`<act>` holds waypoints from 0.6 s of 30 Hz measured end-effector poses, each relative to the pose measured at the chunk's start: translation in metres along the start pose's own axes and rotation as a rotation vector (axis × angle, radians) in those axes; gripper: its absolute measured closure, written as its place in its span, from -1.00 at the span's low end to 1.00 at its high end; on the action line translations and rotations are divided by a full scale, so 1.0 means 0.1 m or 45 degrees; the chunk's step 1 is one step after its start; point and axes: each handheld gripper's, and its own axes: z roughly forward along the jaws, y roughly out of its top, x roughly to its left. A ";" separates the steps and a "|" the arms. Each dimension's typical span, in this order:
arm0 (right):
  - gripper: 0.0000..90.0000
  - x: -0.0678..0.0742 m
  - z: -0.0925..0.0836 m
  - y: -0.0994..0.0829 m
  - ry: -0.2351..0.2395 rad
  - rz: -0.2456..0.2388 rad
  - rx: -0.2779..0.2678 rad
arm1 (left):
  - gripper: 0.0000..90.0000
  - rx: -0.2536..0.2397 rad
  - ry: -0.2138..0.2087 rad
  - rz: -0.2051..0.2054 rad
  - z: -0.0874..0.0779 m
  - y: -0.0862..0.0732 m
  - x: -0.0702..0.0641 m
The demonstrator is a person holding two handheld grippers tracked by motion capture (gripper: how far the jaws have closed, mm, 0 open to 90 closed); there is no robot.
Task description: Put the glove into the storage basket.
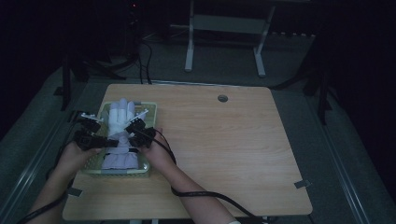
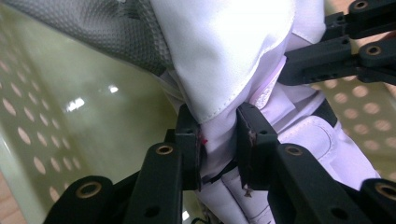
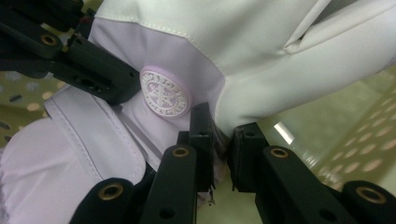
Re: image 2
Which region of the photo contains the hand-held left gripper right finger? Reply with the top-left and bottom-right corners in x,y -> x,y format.
234,102 -> 373,224

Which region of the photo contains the lavender and white ski glove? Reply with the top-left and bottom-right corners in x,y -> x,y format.
195,90 -> 383,224
0,0 -> 328,126

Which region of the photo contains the pale green plastic basket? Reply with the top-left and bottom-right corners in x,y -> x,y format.
0,0 -> 396,224

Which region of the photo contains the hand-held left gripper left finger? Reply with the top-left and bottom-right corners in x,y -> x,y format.
123,104 -> 204,224

